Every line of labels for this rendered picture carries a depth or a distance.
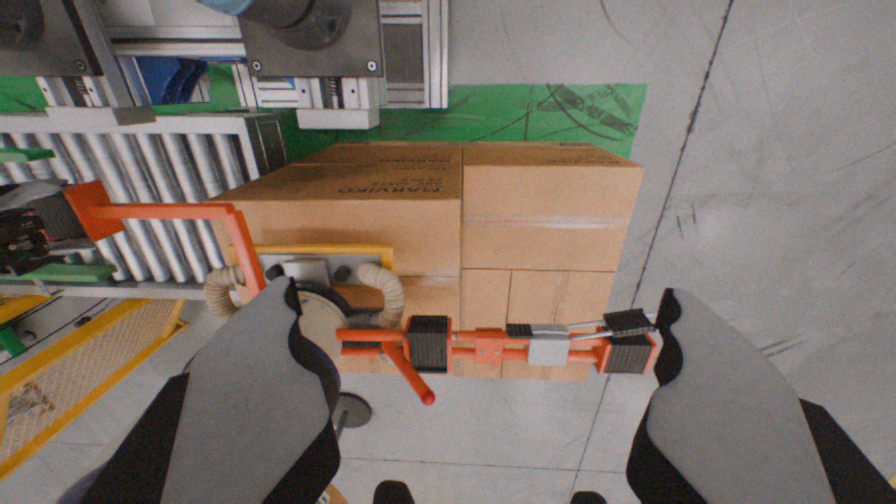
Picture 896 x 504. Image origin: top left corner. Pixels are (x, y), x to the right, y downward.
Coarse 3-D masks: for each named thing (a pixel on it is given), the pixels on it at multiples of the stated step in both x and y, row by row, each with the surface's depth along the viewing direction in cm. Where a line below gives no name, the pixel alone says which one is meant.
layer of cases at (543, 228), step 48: (480, 192) 111; (528, 192) 110; (576, 192) 109; (624, 192) 108; (480, 240) 119; (528, 240) 118; (576, 240) 117; (624, 240) 116; (480, 288) 128; (528, 288) 127; (576, 288) 126
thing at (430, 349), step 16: (416, 320) 58; (432, 320) 58; (448, 320) 59; (416, 336) 56; (432, 336) 55; (448, 336) 55; (416, 352) 58; (432, 352) 58; (448, 352) 56; (416, 368) 59; (432, 368) 59; (448, 368) 58
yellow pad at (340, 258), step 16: (272, 256) 64; (288, 256) 64; (304, 256) 64; (320, 256) 64; (336, 256) 64; (352, 256) 63; (368, 256) 63; (384, 256) 64; (272, 272) 63; (336, 272) 62; (352, 272) 65; (336, 288) 68; (352, 288) 68; (368, 288) 67
